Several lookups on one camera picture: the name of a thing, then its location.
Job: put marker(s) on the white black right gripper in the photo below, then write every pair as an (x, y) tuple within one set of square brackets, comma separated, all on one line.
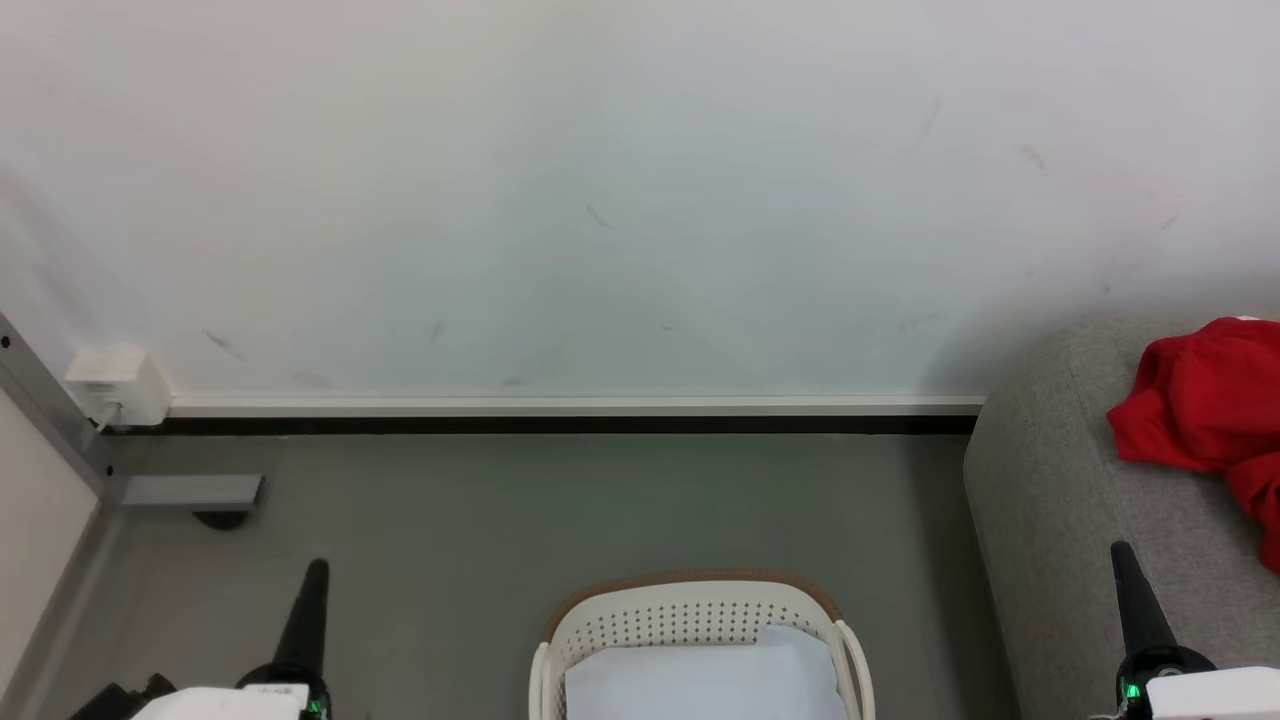
[(1210, 695)]

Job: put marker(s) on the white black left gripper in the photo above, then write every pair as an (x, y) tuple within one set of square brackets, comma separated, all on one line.
[(230, 705)]

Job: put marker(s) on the red white clothing item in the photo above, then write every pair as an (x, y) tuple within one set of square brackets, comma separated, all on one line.
[(1210, 400)]

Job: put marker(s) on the cream perforated laundry basket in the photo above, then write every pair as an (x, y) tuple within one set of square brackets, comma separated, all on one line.
[(680, 612)]

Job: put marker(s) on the grey fabric sofa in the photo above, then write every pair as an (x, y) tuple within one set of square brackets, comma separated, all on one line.
[(1060, 520)]

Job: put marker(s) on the white black baseboard strip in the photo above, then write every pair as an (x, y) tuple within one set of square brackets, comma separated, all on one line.
[(560, 415)]

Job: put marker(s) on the pale blue white cloth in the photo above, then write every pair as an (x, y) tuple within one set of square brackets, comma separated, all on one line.
[(705, 680)]

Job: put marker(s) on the black frame foot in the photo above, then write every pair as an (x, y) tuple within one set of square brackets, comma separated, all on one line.
[(222, 520)]

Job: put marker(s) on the grey metal frame post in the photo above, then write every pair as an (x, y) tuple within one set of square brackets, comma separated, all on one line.
[(180, 491)]

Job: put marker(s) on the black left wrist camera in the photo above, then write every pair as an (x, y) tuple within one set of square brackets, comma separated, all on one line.
[(115, 702)]

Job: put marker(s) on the white wall power box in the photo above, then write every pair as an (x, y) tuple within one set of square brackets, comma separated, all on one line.
[(115, 380)]

